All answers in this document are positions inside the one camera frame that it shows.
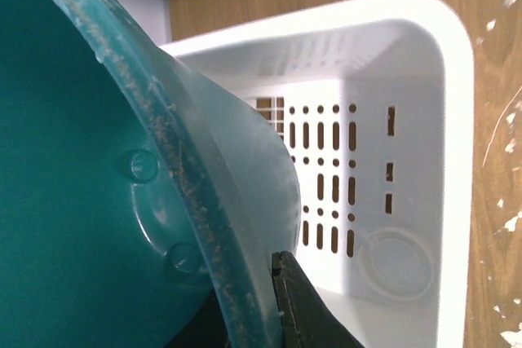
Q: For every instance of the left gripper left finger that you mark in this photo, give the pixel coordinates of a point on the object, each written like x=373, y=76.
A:
x=206, y=329

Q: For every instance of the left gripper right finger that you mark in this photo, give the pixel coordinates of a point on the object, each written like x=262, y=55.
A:
x=305, y=319

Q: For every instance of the teal round bin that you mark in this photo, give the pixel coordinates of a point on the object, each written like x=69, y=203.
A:
x=132, y=188

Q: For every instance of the white rectangular tub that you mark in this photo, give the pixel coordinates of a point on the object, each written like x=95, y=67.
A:
x=374, y=101

